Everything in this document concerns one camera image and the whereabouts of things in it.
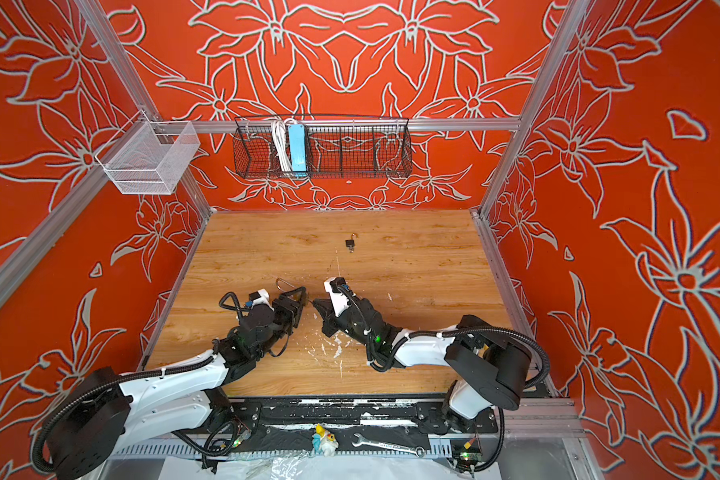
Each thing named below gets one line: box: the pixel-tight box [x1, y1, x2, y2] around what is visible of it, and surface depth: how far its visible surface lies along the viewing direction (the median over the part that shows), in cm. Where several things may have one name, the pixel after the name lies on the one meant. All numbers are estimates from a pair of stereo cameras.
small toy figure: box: [312, 423, 339, 457], surface depth 69 cm
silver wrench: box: [351, 433, 427, 458], surface depth 70 cm
